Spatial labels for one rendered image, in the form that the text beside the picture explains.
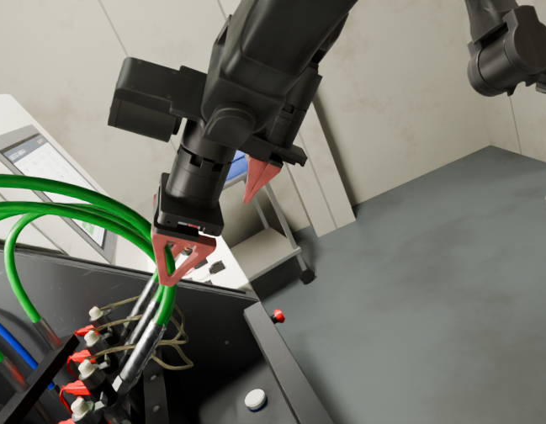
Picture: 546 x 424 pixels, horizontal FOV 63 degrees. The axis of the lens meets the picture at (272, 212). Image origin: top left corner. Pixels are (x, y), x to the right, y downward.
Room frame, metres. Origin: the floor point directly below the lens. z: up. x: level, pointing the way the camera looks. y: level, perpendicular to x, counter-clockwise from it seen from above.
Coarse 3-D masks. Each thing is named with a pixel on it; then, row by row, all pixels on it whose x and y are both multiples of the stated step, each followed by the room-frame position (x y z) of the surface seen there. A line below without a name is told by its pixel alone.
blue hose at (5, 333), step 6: (0, 324) 0.69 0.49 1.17; (0, 330) 0.69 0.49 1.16; (6, 330) 0.69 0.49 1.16; (6, 336) 0.69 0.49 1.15; (12, 336) 0.69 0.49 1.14; (12, 342) 0.69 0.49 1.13; (18, 342) 0.69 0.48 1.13; (18, 348) 0.69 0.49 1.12; (24, 348) 0.69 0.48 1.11; (24, 354) 0.69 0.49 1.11; (30, 360) 0.69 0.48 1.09; (30, 366) 0.69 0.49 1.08; (36, 366) 0.69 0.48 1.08; (54, 384) 0.69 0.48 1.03
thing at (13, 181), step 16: (0, 176) 0.45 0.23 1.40; (16, 176) 0.46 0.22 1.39; (32, 176) 0.46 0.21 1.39; (48, 192) 0.46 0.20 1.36; (64, 192) 0.46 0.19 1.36; (80, 192) 0.46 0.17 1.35; (96, 192) 0.47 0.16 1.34; (112, 208) 0.46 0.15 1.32; (128, 208) 0.47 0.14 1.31; (144, 224) 0.47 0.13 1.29; (176, 288) 0.47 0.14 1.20; (160, 304) 0.47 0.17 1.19; (160, 320) 0.46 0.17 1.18
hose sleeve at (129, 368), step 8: (152, 320) 0.47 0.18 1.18; (152, 328) 0.46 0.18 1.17; (160, 328) 0.46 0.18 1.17; (144, 336) 0.46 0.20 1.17; (152, 336) 0.46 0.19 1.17; (144, 344) 0.46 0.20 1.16; (152, 344) 0.46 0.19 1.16; (136, 352) 0.46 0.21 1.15; (144, 352) 0.45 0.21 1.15; (128, 360) 0.46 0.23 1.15; (136, 360) 0.45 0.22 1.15; (144, 360) 0.46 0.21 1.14; (128, 368) 0.45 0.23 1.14; (136, 368) 0.45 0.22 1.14; (120, 376) 0.45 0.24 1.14; (128, 376) 0.45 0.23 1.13
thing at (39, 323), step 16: (96, 208) 0.69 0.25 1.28; (16, 224) 0.68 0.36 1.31; (16, 240) 0.68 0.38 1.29; (16, 272) 0.67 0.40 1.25; (16, 288) 0.67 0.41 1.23; (144, 288) 0.70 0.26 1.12; (32, 304) 0.67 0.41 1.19; (144, 304) 0.69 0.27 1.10; (32, 320) 0.67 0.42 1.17; (48, 336) 0.66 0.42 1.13
